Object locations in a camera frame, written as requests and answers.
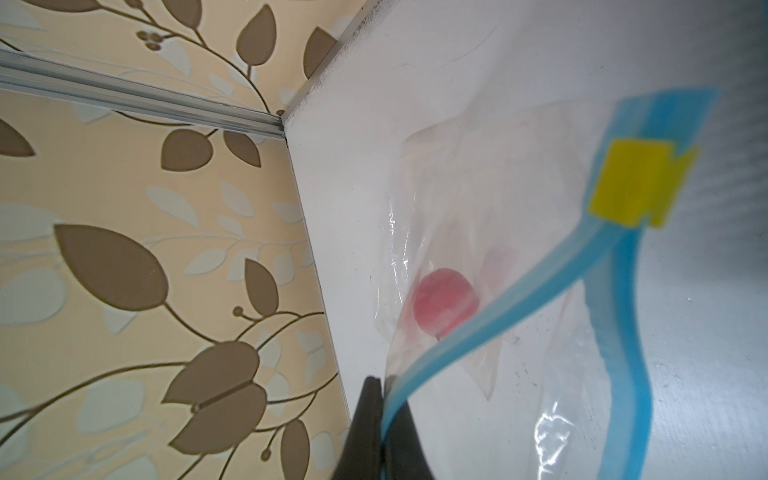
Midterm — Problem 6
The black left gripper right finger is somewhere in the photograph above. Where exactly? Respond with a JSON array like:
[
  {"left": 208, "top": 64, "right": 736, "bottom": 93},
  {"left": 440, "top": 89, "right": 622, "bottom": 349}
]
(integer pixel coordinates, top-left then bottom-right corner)
[{"left": 382, "top": 403, "right": 435, "bottom": 480}]

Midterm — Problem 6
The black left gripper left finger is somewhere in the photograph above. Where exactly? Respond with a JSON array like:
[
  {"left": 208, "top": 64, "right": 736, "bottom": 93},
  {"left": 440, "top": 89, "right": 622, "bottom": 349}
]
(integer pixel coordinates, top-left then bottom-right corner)
[{"left": 331, "top": 376, "right": 383, "bottom": 480}]

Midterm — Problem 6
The red toy tomato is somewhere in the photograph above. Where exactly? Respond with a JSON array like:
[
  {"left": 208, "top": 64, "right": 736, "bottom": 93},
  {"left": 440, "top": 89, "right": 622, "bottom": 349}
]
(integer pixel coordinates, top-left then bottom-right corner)
[{"left": 413, "top": 268, "right": 480, "bottom": 338}]

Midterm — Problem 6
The clear zip top bag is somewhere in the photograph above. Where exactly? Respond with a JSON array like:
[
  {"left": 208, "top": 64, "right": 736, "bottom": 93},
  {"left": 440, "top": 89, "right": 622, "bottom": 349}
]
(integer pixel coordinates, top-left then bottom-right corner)
[{"left": 381, "top": 88, "right": 718, "bottom": 479}]

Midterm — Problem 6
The yellow zipper slider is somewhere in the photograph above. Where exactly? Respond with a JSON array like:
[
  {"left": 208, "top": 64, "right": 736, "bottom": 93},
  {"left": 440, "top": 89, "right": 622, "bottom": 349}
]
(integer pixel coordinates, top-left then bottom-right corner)
[{"left": 587, "top": 138, "right": 699, "bottom": 229}]

